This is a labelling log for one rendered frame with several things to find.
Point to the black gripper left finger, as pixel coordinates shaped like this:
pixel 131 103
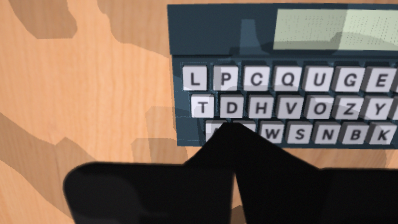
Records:
pixel 103 192

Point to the dark teal keyboard case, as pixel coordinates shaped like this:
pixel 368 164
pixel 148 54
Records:
pixel 301 75

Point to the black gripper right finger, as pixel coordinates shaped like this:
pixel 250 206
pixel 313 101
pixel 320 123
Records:
pixel 277 187

